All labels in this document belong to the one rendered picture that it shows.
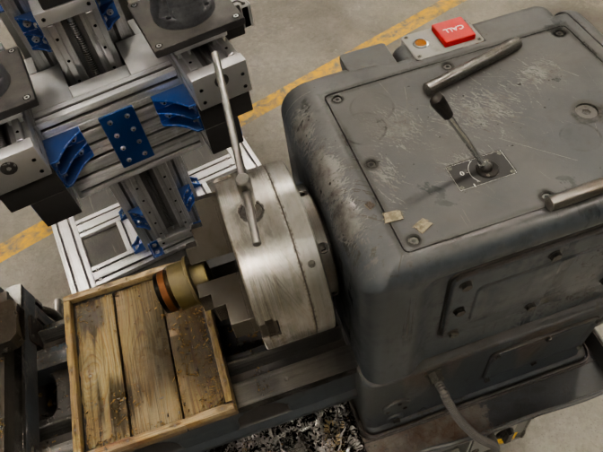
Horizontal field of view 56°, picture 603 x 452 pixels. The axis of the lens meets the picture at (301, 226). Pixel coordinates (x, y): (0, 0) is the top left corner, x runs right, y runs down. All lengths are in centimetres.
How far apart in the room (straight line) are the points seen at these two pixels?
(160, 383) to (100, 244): 120
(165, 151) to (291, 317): 81
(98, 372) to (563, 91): 100
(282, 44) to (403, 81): 227
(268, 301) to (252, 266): 6
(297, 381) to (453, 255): 46
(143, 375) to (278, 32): 249
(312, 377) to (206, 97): 67
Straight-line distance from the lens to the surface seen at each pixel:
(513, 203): 87
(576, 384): 155
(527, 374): 150
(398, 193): 86
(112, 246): 227
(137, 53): 154
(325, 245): 92
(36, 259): 267
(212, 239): 98
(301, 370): 114
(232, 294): 95
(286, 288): 87
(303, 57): 315
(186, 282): 98
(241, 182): 81
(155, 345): 121
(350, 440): 141
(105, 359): 124
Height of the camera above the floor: 192
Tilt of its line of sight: 54 degrees down
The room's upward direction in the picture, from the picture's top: 10 degrees counter-clockwise
